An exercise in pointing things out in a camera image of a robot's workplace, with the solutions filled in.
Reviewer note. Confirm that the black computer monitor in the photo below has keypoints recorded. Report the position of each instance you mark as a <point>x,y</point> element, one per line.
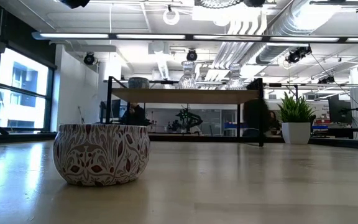
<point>340,109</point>

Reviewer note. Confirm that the silver round air duct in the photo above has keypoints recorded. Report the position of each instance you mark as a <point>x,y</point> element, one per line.
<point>291,21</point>

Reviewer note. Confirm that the long linear light fixture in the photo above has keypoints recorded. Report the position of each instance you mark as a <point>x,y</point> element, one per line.
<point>151,36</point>

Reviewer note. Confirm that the person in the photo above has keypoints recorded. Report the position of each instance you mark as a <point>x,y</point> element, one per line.
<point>134,115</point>
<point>273,123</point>
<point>255,115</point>

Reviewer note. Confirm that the clear ribbed glass candlestick holder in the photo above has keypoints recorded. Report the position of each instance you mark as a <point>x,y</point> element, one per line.
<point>235,82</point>
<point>187,81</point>
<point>217,3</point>

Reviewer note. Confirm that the black background robot arm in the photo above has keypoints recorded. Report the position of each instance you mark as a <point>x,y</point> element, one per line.
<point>188,119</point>

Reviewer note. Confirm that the green plant in white pot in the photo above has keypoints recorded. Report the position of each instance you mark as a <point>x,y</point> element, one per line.
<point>294,132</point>

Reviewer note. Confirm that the wooden shelf with black legs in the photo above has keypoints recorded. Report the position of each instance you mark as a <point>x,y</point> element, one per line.
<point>185,96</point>

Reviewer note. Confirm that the red floral white candle bowl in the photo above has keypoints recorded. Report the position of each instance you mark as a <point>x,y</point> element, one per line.
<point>101,155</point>

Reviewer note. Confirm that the black round ceiling spotlight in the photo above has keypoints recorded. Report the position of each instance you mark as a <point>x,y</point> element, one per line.
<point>191,55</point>
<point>89,58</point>

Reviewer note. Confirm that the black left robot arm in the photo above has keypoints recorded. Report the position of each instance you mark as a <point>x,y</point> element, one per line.
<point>75,2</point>

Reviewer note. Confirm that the black ceiling track spotlight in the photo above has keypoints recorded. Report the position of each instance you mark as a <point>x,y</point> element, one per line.
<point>326,80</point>
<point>297,54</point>

